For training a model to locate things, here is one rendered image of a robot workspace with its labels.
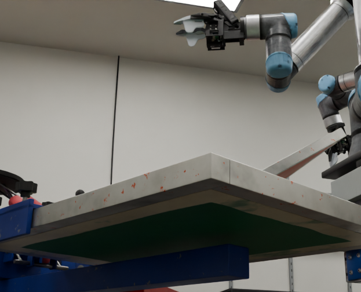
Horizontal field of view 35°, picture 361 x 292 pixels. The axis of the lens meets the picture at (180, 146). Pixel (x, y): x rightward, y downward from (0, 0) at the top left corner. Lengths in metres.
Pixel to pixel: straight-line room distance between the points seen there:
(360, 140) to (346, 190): 0.26
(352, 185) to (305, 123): 3.49
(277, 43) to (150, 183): 0.91
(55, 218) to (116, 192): 0.19
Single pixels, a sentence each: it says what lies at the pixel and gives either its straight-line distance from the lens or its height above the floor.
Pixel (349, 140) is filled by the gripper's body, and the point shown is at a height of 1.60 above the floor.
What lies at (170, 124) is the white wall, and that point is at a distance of 4.54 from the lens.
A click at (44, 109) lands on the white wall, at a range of 4.47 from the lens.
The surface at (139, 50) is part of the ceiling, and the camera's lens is 4.60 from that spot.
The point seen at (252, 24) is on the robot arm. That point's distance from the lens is 1.72.
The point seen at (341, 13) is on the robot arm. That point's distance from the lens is 1.91.
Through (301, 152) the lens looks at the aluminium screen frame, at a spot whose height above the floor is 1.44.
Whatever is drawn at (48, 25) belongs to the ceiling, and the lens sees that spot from 4.42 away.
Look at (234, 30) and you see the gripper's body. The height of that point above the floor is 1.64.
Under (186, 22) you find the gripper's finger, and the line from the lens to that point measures 1.75.
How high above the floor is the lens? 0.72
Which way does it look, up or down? 20 degrees up
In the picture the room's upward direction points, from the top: 2 degrees clockwise
